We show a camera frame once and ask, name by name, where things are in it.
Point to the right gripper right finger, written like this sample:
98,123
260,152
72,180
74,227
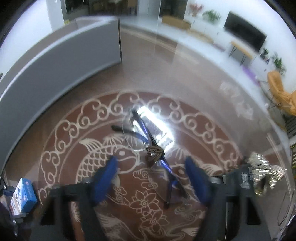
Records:
227,217

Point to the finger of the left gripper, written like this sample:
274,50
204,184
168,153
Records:
9,226

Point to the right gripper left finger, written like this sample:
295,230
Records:
55,222

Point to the black cardboard box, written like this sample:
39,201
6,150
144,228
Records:
240,181

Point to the blue white medicine box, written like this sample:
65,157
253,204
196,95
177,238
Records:
23,199

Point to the eyeglasses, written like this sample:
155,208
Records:
145,132

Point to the yellow lounge chair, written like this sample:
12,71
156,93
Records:
284,100

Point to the wooden bench stool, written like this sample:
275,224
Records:
245,53

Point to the white tv console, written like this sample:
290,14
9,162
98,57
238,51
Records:
224,39

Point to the small potted plant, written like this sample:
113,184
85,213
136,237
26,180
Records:
264,54

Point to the potted green plant right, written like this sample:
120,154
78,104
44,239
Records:
278,64

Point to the potted green plant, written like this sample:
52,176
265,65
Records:
278,64
211,16

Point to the grey white storage bin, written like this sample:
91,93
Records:
51,68

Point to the black flat television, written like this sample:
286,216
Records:
245,31

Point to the brown cardboard box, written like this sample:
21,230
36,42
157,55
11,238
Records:
176,22

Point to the potted green plant left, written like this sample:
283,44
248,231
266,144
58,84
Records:
211,16

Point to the red flower vase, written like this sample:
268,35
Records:
195,8

